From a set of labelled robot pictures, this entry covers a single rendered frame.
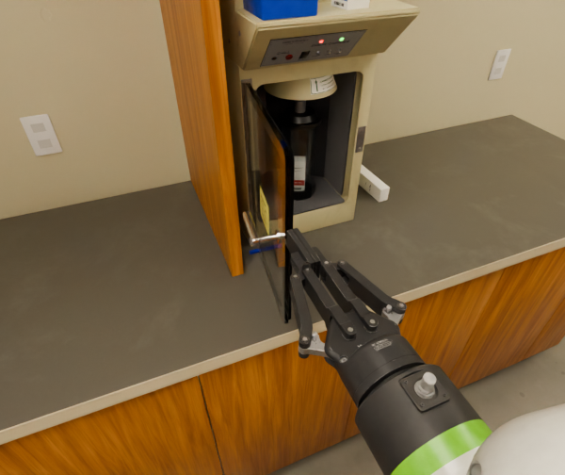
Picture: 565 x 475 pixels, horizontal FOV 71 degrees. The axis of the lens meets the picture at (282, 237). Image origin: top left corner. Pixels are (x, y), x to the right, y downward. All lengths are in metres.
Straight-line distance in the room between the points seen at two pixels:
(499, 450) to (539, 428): 0.02
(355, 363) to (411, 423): 0.07
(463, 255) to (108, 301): 0.91
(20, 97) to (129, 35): 0.33
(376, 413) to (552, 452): 0.17
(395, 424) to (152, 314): 0.71
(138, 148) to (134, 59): 0.26
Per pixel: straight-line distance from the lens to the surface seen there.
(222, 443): 1.28
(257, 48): 0.76
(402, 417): 0.35
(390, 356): 0.37
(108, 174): 1.38
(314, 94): 0.95
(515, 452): 0.22
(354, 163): 1.07
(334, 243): 1.10
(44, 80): 1.27
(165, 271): 1.05
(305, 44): 0.80
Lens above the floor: 1.66
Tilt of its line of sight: 40 degrees down
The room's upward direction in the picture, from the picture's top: straight up
